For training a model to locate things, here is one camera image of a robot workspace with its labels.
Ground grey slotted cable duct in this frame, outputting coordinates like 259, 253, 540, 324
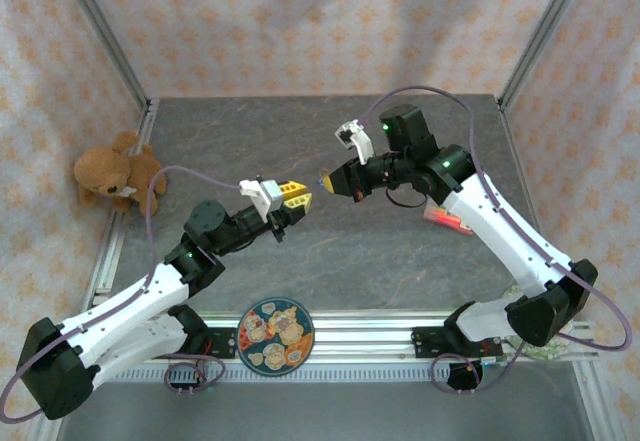
72, 364, 584, 383

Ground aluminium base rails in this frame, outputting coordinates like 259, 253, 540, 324
52, 309, 600, 365

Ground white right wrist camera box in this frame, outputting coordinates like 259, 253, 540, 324
333, 119, 376, 165

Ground aluminium side rail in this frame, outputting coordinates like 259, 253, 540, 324
497, 103, 569, 312
77, 98, 161, 325

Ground pink red small object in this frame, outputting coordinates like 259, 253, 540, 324
422, 204, 474, 235

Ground round green floral coaster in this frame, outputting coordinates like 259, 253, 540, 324
502, 284, 574, 362

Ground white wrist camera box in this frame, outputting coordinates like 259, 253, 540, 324
238, 178, 286, 222
333, 119, 376, 165

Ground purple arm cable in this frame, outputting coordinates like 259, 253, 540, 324
359, 85, 632, 396
0, 164, 246, 425

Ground aluminium frame post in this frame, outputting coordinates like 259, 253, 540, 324
52, 0, 154, 112
497, 0, 596, 112

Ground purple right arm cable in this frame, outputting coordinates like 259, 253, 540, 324
359, 85, 632, 396

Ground round cartoon print coaster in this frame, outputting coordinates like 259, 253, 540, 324
235, 296, 316, 376

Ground brown teddy bear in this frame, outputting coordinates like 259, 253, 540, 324
73, 130, 169, 218

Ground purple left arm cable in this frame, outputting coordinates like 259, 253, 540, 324
0, 164, 246, 425

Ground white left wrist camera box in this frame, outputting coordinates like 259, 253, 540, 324
238, 178, 286, 222

